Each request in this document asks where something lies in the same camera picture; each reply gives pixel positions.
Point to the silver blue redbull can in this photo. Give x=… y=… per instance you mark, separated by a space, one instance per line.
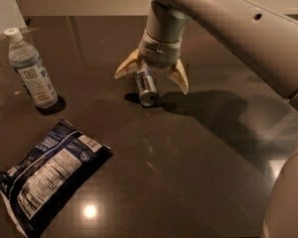
x=147 y=91

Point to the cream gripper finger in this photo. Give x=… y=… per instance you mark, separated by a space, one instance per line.
x=177 y=74
x=130 y=65

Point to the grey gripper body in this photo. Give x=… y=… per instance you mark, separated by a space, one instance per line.
x=159 y=53

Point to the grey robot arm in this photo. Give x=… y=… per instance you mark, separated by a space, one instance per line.
x=266 y=41

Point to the blue chip bag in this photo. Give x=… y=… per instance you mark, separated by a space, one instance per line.
x=35 y=190

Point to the clear plastic water bottle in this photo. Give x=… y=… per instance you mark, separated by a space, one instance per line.
x=27 y=63

